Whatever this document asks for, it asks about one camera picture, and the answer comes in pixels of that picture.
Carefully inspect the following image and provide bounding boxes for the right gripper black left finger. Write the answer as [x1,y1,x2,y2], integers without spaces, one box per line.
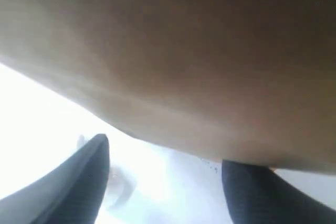
[1,134,109,224]

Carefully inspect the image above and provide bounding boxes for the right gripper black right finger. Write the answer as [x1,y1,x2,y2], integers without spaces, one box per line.
[222,161,335,223]

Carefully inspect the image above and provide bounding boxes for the brown paper shopping bag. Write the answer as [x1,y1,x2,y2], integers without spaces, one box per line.
[1,0,335,174]

